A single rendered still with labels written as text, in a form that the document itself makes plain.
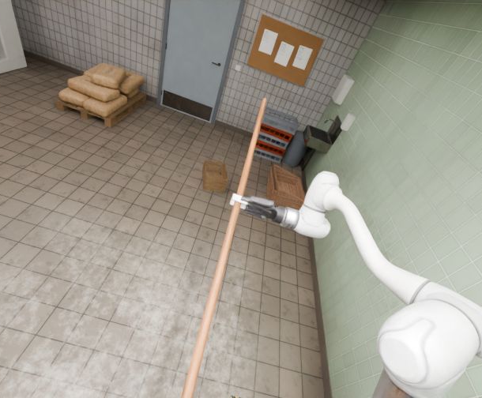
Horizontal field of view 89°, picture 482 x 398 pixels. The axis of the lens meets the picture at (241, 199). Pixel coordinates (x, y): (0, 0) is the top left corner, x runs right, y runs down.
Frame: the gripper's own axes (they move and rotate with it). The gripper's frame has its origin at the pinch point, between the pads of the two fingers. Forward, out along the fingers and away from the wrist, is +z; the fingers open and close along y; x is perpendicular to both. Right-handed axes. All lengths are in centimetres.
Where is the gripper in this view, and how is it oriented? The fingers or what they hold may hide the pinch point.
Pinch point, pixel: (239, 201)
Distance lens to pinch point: 104.8
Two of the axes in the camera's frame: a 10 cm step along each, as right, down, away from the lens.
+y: -2.6, 5.4, 8.0
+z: -9.5, -3.1, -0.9
